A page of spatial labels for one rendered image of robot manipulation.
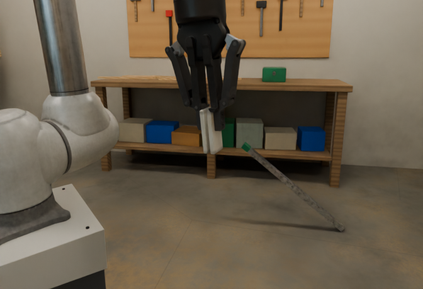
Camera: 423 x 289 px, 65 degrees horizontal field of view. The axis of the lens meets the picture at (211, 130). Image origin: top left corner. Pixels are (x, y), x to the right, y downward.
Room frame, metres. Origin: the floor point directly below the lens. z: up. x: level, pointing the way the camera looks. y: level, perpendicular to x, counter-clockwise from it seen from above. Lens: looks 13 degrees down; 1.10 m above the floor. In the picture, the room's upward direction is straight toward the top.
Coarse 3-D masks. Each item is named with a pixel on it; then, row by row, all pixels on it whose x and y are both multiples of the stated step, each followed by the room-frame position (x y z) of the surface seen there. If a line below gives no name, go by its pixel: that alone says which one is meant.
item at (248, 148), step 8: (248, 144) 2.06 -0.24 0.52; (248, 152) 2.02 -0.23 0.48; (256, 152) 2.03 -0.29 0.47; (264, 160) 2.01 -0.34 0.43; (272, 168) 1.98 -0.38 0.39; (280, 176) 1.97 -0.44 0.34; (288, 184) 1.96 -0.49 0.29; (296, 192) 1.95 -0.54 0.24; (304, 192) 1.98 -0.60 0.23; (304, 200) 1.94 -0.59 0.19; (312, 200) 1.94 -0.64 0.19; (320, 208) 1.91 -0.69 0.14; (328, 216) 1.90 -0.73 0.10; (336, 224) 1.89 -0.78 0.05
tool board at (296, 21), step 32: (128, 0) 3.56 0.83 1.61; (160, 0) 3.49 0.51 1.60; (256, 0) 3.32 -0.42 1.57; (288, 0) 3.26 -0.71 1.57; (320, 0) 3.21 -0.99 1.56; (128, 32) 3.56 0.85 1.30; (160, 32) 3.50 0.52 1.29; (256, 32) 3.32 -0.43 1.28; (288, 32) 3.26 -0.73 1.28; (320, 32) 3.21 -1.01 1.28
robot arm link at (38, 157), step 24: (0, 120) 0.71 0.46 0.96; (24, 120) 0.74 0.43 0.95; (0, 144) 0.69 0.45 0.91; (24, 144) 0.71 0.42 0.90; (48, 144) 0.77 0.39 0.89; (0, 168) 0.68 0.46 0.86; (24, 168) 0.70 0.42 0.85; (48, 168) 0.75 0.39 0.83; (0, 192) 0.68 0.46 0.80; (24, 192) 0.70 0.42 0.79; (48, 192) 0.76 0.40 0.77
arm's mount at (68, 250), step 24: (72, 192) 0.90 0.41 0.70; (72, 216) 0.76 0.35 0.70; (24, 240) 0.66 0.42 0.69; (48, 240) 0.66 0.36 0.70; (72, 240) 0.66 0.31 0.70; (96, 240) 0.68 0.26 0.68; (0, 264) 0.58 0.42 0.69; (24, 264) 0.60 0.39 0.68; (48, 264) 0.63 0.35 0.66; (72, 264) 0.65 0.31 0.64; (96, 264) 0.68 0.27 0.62; (0, 288) 0.57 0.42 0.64; (24, 288) 0.60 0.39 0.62; (48, 288) 0.62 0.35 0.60
